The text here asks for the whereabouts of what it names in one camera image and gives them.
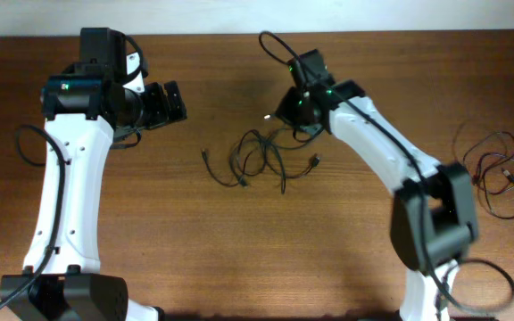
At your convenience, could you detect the black thin cable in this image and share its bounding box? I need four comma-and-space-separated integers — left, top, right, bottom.
452, 119, 514, 220
201, 113, 323, 196

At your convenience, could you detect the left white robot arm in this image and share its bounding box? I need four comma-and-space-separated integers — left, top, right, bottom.
0, 28, 187, 320

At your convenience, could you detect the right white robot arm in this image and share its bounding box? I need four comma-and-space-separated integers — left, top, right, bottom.
276, 50, 478, 320

